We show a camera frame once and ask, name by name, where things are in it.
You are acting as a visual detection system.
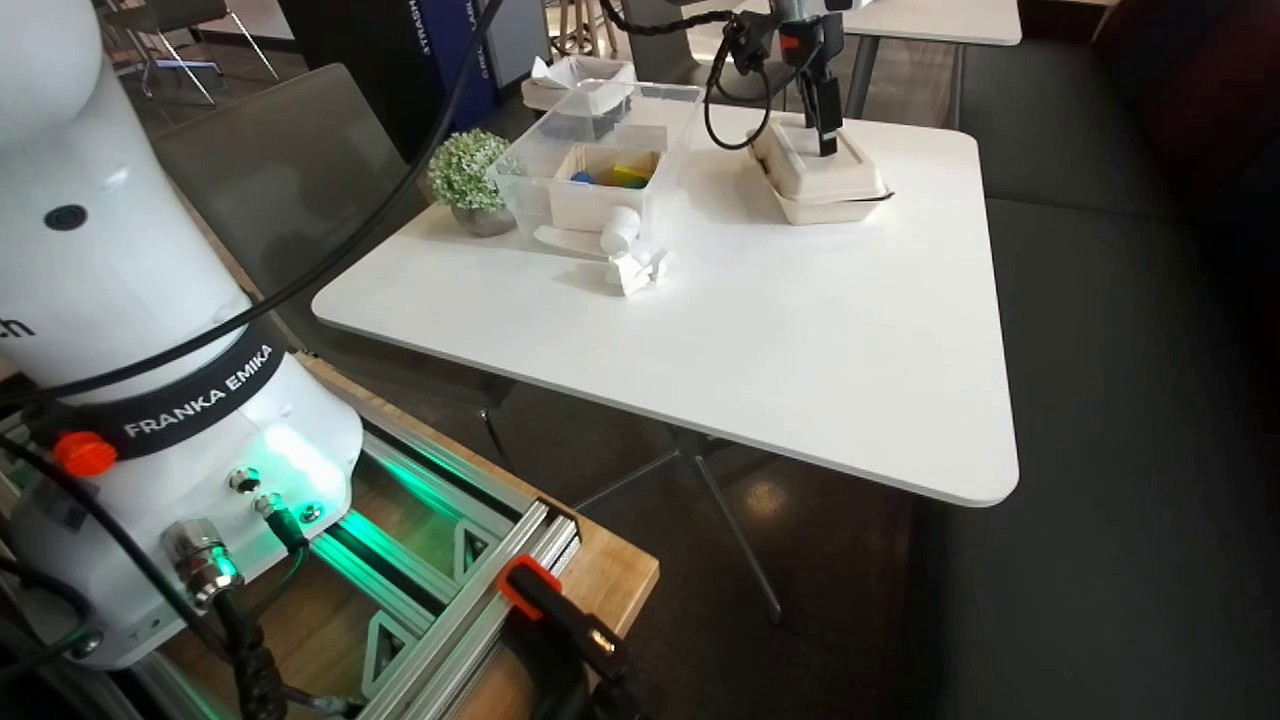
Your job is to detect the metal table base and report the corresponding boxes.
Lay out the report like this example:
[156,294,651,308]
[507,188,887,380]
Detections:
[468,378,792,628]

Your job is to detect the orange black clamp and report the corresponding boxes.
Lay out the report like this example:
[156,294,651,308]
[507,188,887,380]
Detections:
[492,549,646,720]

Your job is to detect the white folding table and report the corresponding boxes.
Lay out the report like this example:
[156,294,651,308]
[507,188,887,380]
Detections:
[735,0,1028,124]

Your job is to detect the green ball plant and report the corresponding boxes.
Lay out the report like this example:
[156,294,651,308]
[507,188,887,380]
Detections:
[422,124,523,239]

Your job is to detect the black base cable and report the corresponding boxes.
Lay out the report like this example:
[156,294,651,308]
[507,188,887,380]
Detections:
[156,512,290,720]

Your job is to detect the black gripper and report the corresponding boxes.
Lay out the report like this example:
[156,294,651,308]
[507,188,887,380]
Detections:
[760,0,850,161]

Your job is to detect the dark grey chair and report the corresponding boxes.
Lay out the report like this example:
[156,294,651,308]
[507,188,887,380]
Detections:
[143,62,420,326]
[618,0,753,94]

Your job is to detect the white styrofoam container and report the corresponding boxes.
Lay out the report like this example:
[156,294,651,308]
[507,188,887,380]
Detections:
[742,115,896,228]

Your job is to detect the clear plastic bin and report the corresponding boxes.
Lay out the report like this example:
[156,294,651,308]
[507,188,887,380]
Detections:
[507,77,709,238]

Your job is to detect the small white open box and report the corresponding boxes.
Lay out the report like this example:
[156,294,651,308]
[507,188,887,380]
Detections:
[544,122,674,239]

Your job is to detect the yellow block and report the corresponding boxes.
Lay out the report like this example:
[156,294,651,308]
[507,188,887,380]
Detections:
[588,149,659,188]

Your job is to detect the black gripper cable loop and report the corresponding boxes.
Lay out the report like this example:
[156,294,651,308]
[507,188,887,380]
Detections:
[701,8,787,157]

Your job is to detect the wooden mounting board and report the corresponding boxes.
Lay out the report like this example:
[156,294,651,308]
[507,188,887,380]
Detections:
[173,353,664,720]

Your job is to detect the long black arm cable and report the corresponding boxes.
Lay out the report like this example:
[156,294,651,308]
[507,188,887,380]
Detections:
[22,0,507,406]

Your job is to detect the dark bench sofa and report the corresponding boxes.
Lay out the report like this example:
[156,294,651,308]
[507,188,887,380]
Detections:
[917,0,1280,720]

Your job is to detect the grey chair metal legs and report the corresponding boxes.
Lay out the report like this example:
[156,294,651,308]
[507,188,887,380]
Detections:
[95,0,285,108]

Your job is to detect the aluminium profile frame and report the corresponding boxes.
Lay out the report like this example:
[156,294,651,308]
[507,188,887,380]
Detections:
[130,423,590,720]

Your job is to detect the blue black cabinet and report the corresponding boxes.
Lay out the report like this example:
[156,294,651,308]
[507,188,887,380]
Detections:
[271,0,550,164]

